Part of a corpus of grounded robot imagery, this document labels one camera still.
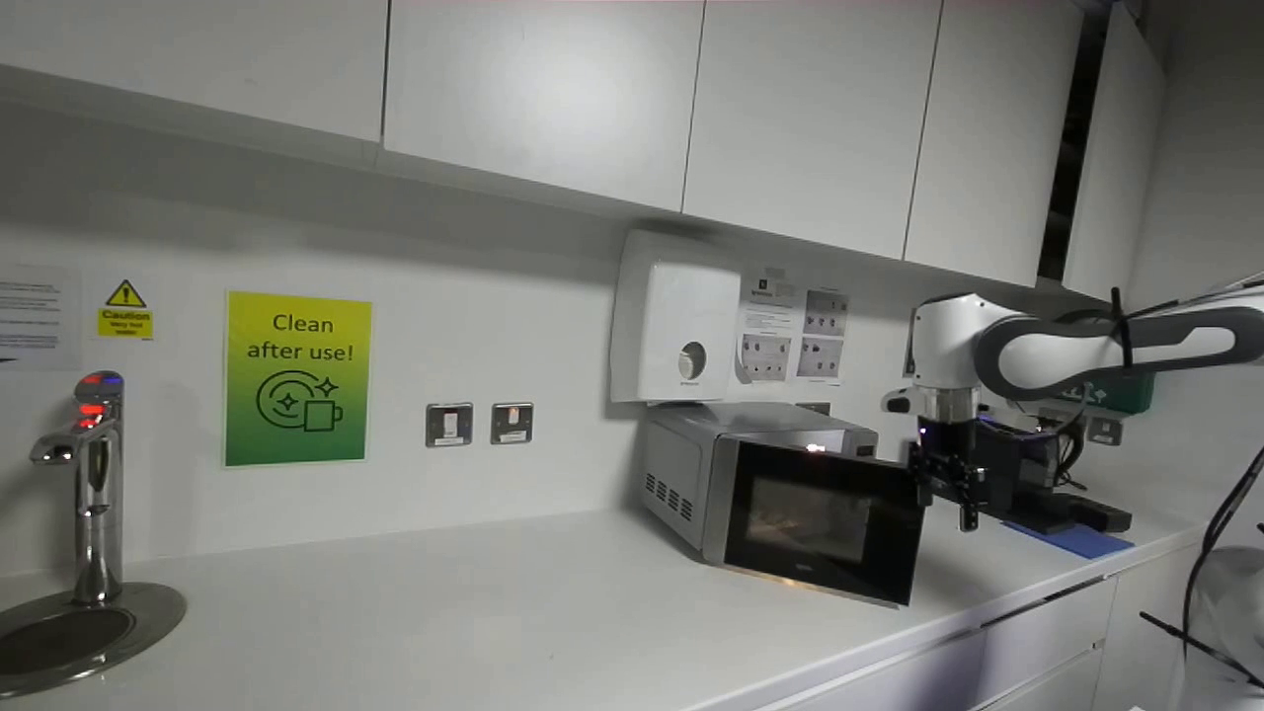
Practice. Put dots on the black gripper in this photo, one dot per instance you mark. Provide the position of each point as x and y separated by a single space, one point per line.
949 464

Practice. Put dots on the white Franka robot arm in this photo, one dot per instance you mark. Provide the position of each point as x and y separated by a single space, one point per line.
1119 344

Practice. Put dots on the silver microwave body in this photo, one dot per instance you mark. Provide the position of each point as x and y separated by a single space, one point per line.
675 479

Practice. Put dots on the white upper cabinet door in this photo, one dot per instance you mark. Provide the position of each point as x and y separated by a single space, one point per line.
990 119
183 61
539 94
1119 119
803 119

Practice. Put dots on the black coffee machine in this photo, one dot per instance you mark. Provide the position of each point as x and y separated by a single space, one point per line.
1021 468

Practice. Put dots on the blue mat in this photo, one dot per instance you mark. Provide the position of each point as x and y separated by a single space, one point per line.
1070 538

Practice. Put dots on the black flat stand base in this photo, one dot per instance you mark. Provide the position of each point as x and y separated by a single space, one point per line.
1091 513

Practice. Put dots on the white base cabinet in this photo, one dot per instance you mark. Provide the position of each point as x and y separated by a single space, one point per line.
1041 647

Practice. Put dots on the green first aid box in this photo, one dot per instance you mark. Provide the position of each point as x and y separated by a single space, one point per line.
1119 394

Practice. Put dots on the small socket photo sheet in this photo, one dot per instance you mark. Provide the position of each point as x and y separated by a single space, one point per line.
828 311
821 359

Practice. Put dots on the white instruction sheet with logo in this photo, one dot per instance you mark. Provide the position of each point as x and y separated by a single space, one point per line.
768 330

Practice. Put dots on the white paper towel dispenser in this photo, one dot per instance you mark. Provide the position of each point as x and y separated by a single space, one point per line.
672 321

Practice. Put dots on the green clean after use poster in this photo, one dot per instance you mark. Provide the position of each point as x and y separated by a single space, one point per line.
296 381

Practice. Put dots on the yellow warning sign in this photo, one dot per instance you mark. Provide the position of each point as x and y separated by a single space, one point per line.
122 313

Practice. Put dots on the chrome hot water tap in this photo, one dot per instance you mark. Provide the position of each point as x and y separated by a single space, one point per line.
97 487

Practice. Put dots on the round metal drip tray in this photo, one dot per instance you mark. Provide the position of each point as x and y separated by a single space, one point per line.
81 637

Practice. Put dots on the white text notice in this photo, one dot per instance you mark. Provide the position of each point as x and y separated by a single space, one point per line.
34 321

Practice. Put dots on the small steel wall switch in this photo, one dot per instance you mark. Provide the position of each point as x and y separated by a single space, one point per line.
1102 430

